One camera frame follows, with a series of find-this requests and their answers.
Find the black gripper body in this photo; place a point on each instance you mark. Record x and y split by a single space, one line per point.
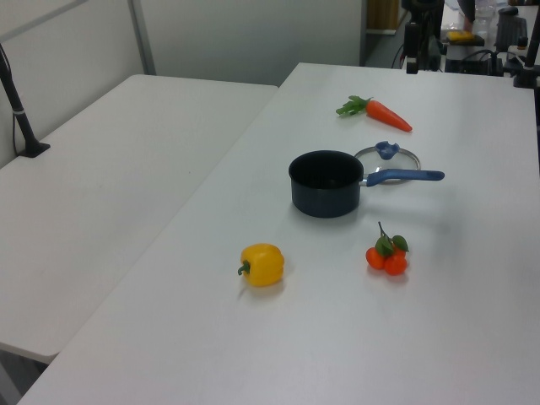
422 10

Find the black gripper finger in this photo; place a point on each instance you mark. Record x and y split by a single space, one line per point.
412 42
435 50

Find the glass lid with blue knob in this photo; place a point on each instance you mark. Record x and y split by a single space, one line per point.
386 149

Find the yellow object on desk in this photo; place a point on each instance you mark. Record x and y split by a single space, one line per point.
459 36

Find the black equipment box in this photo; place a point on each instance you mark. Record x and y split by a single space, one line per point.
472 64

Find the wooden cabinet panel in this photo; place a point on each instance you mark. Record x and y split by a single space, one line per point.
381 14

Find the orange plastic carrot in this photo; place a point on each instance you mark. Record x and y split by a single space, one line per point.
385 115

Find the black office chair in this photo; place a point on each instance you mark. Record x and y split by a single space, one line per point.
510 25

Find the black clamp stand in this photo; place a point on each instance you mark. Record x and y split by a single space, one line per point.
527 67

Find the red plastic tomato cluster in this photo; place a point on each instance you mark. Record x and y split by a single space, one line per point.
395 265

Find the yellow plastic bell pepper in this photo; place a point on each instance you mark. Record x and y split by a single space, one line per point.
265 266

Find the white side table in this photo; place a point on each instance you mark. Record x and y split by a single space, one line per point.
97 190

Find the grey aluminium partition post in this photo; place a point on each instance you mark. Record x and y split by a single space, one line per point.
142 38

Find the black camera pole with base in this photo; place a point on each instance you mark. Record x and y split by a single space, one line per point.
22 123

